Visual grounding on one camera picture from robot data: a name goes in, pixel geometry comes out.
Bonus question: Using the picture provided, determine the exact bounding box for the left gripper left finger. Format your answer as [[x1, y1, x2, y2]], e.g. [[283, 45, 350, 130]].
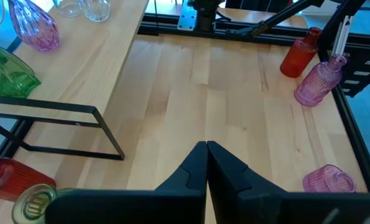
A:
[[45, 141, 208, 224]]

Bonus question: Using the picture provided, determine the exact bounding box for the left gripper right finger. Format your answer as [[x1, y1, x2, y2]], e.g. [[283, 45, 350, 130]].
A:
[[207, 140, 370, 224]]

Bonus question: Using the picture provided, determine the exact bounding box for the pink ribbed bottle vase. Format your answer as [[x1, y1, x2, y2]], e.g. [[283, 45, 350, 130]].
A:
[[294, 54, 348, 108]]

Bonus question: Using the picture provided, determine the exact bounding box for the green wide-rim glass vase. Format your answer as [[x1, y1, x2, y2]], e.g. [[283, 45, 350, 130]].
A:
[[11, 182, 80, 224]]

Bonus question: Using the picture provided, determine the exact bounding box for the red bottle-shaped glass vase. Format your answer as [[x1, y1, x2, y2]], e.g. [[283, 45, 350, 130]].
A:
[[279, 27, 323, 78]]

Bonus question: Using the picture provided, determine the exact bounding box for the clear cut-glass vase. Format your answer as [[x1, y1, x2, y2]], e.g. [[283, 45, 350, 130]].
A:
[[76, 0, 111, 23]]

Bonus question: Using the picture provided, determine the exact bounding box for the green angular-base glass vase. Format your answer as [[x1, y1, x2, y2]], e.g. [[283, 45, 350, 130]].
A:
[[0, 37, 42, 98]]

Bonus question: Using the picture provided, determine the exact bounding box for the clear tall smooth vase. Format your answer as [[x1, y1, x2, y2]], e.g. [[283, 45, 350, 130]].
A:
[[52, 0, 83, 19]]

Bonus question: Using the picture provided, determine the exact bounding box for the pink swirl glass vase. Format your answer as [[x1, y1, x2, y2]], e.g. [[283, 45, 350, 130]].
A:
[[7, 0, 60, 52]]

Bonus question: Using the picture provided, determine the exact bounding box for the black metal shelf leg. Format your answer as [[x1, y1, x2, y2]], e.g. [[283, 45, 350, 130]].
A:
[[0, 95, 126, 161]]

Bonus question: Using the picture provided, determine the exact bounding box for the wooden shelf board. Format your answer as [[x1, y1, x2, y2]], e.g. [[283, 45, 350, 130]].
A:
[[0, 0, 150, 125]]

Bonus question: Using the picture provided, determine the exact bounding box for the pink ribbed squat glass jar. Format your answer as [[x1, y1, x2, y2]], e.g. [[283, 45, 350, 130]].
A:
[[302, 164, 358, 194]]

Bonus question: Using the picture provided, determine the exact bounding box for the red slim ribbed vase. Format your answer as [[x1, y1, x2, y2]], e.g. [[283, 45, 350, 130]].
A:
[[0, 157, 57, 202]]

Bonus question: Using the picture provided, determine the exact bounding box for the black aluminium rig frame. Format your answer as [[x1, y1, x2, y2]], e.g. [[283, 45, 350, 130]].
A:
[[0, 0, 370, 194]]

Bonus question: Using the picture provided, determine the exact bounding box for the long silver frame bracket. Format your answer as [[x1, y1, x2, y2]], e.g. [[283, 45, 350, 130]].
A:
[[331, 14, 354, 59]]

